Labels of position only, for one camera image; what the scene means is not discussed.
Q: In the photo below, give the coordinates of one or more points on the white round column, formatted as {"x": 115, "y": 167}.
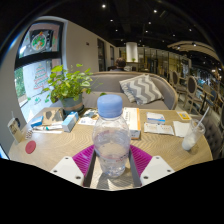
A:
{"x": 131, "y": 51}

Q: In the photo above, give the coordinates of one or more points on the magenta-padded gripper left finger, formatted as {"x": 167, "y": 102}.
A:
{"x": 68, "y": 170}

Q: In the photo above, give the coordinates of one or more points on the group of dining chairs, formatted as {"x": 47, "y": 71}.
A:
{"x": 191, "y": 85}

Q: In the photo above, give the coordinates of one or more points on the long white paper strip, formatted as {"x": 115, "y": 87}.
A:
{"x": 46, "y": 131}

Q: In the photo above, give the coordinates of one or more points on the white tube with teal cap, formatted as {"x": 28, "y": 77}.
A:
{"x": 53, "y": 127}

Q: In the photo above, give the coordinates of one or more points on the blister pill pack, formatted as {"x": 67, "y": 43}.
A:
{"x": 29, "y": 134}

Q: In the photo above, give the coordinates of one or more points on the person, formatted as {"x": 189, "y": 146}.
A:
{"x": 120, "y": 64}

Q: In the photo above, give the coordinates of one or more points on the clear plastic cup with straw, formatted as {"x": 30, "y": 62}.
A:
{"x": 192, "y": 136}

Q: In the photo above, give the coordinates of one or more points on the green potted plant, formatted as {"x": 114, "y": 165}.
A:
{"x": 68, "y": 85}

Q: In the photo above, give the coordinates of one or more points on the long white medicine box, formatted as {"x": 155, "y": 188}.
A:
{"x": 134, "y": 120}

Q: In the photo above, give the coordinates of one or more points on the group of ceiling lights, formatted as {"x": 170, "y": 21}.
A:
{"x": 103, "y": 6}

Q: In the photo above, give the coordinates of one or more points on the white box with blue stripe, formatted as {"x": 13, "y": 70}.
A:
{"x": 155, "y": 118}

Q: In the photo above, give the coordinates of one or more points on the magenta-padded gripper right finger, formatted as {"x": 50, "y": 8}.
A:
{"x": 156, "y": 170}

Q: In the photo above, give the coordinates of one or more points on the small yellow card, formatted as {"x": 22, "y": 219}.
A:
{"x": 183, "y": 116}

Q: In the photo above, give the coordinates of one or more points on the flat round red coaster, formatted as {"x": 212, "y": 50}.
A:
{"x": 30, "y": 147}

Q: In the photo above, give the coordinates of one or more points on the clear blue-capped water bottle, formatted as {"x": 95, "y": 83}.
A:
{"x": 111, "y": 140}

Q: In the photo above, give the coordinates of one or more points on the grey curved sofa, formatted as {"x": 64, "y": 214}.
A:
{"x": 106, "y": 81}

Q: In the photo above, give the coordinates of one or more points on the colourful printed leaflet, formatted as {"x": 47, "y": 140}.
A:
{"x": 86, "y": 121}

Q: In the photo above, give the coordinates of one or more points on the black-framed decorated window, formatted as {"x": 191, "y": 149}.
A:
{"x": 38, "y": 43}

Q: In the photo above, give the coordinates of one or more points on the white paper napkin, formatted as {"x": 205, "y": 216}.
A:
{"x": 180, "y": 128}

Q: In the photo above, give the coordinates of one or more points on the grey white chevron cushion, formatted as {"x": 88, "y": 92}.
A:
{"x": 141, "y": 88}

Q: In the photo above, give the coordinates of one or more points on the small light blue box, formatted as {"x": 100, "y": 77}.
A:
{"x": 70, "y": 122}

